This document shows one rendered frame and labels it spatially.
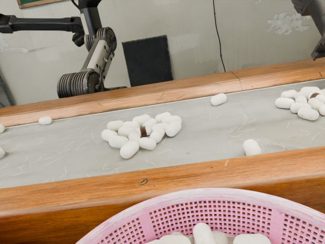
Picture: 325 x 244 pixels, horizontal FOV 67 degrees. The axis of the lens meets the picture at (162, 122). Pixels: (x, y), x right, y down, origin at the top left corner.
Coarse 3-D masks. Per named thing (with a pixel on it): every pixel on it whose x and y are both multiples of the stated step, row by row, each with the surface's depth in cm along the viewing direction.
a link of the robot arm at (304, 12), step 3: (309, 0) 51; (294, 6) 57; (306, 6) 52; (297, 9) 55; (300, 9) 54; (303, 9) 53; (306, 9) 53; (297, 12) 56; (300, 12) 54; (303, 12) 54; (306, 12) 54; (303, 15) 54; (306, 15) 54
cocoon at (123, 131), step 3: (120, 129) 45; (123, 129) 45; (126, 129) 45; (129, 129) 44; (132, 129) 45; (120, 132) 45; (123, 132) 45; (126, 132) 44; (129, 132) 44; (120, 135) 45; (123, 135) 45; (126, 135) 45
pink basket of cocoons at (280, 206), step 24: (192, 192) 25; (216, 192) 24; (240, 192) 24; (120, 216) 23; (144, 216) 24; (168, 216) 25; (216, 216) 25; (240, 216) 24; (264, 216) 23; (288, 216) 22; (312, 216) 20; (96, 240) 22; (120, 240) 23; (312, 240) 20
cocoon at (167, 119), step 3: (165, 117) 46; (168, 117) 46; (171, 117) 45; (174, 117) 45; (177, 117) 45; (162, 120) 46; (165, 120) 46; (168, 120) 45; (171, 120) 45; (174, 120) 45; (177, 120) 45; (180, 120) 45; (168, 123) 45
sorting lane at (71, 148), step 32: (256, 96) 54; (32, 128) 59; (64, 128) 55; (96, 128) 52; (192, 128) 45; (224, 128) 42; (256, 128) 41; (288, 128) 39; (320, 128) 37; (0, 160) 46; (32, 160) 43; (64, 160) 42; (96, 160) 40; (128, 160) 38; (160, 160) 37; (192, 160) 35
